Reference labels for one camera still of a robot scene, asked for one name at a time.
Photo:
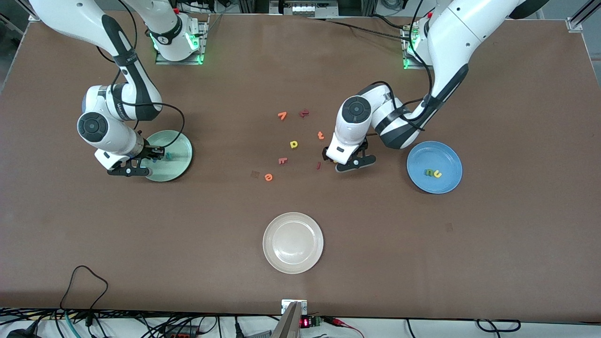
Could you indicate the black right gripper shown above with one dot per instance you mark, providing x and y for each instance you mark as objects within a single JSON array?
[{"x": 149, "y": 151}]

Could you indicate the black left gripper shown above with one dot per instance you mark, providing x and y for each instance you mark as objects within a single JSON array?
[{"x": 365, "y": 145}]

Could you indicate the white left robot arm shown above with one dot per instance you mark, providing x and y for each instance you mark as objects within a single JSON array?
[{"x": 357, "y": 112}]

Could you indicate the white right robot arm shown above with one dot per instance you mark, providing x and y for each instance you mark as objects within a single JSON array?
[{"x": 108, "y": 126}]

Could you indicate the pale green round plate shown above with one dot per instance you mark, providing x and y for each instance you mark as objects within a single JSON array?
[{"x": 178, "y": 159}]

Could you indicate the blue round plate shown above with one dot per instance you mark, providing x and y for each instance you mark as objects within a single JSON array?
[{"x": 422, "y": 164}]

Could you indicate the cream white round plate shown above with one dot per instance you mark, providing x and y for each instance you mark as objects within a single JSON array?
[{"x": 293, "y": 242}]

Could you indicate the silver power strip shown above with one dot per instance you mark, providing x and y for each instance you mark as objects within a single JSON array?
[{"x": 305, "y": 8}]

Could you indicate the red clip lead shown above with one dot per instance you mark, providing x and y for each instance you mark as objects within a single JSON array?
[{"x": 340, "y": 322}]

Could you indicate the green terminal block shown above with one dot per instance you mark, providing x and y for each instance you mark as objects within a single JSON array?
[{"x": 315, "y": 321}]

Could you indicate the black power plug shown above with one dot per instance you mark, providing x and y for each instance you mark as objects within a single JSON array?
[{"x": 21, "y": 333}]

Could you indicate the left arm wrist camera box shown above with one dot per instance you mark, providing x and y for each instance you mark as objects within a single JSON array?
[{"x": 355, "y": 164}]

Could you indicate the arm wrist camera box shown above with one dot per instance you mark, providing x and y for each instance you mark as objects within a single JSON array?
[
  {"x": 127, "y": 171},
  {"x": 355, "y": 164}
]

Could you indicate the right arm wrist camera box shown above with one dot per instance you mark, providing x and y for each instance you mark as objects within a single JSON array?
[{"x": 127, "y": 171}]

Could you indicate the right arm aluminium base mount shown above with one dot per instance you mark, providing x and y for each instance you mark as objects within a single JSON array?
[{"x": 199, "y": 47}]

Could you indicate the left arm aluminium base mount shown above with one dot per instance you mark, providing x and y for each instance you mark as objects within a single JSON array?
[{"x": 407, "y": 51}]

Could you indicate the silver mount bracket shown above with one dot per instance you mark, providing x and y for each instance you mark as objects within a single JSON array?
[{"x": 285, "y": 306}]

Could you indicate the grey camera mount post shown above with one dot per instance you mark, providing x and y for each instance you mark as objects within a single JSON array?
[{"x": 291, "y": 324}]

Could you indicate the aluminium frame corner bracket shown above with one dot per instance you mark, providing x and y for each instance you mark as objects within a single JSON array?
[
  {"x": 577, "y": 21},
  {"x": 36, "y": 11}
]

